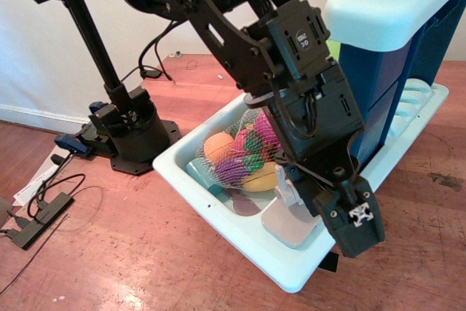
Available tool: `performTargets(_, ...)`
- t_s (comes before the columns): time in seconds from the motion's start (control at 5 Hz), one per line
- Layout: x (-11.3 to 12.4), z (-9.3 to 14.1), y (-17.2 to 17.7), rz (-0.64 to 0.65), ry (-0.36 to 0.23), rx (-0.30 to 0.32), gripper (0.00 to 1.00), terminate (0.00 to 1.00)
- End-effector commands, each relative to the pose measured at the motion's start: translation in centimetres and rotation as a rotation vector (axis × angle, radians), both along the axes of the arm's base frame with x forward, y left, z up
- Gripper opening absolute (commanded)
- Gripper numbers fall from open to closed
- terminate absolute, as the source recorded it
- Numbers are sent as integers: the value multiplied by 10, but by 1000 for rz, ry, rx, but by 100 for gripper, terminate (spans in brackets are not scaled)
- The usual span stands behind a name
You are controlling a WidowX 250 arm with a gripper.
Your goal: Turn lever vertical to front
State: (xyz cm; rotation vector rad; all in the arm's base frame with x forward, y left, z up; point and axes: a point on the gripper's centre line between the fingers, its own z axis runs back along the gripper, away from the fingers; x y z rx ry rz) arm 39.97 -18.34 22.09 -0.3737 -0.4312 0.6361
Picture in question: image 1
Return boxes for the grey faucet lever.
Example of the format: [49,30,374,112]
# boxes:
[274,165,304,207]

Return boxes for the grey toy faucet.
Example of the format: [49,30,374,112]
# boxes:
[261,164,321,249]

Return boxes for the blue clamp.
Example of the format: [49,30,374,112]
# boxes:
[54,133,90,157]

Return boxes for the white paper sheet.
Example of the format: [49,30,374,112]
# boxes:
[13,146,68,207]

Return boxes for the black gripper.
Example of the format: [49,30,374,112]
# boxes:
[265,60,385,258]

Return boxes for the black tape piece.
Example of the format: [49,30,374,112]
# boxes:
[318,252,339,273]

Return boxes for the net bag of toy fruit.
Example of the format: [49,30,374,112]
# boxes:
[196,109,281,192]

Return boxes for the black cable on floor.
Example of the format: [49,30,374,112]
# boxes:
[0,174,105,296]

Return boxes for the purple toy piece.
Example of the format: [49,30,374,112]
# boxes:
[226,189,261,216]

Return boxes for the light blue toy sink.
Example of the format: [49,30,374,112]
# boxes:
[153,79,449,293]

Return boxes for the blue toy shelf unit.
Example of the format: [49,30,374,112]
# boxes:
[325,0,465,163]

